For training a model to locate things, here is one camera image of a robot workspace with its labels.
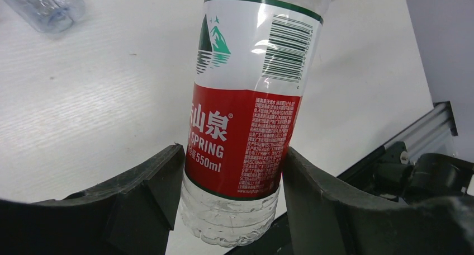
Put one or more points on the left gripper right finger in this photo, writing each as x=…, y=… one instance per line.
x=329, y=216

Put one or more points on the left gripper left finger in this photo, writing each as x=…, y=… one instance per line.
x=131, y=213

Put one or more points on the red label bottle sideways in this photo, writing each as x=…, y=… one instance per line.
x=253, y=62

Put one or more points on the clear blue pink label bottle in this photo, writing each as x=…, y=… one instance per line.
x=49, y=16

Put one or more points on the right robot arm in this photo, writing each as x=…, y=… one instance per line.
x=433, y=175

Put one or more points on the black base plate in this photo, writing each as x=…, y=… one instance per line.
x=277, y=239

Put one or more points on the aluminium frame rail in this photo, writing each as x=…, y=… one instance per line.
x=432, y=133

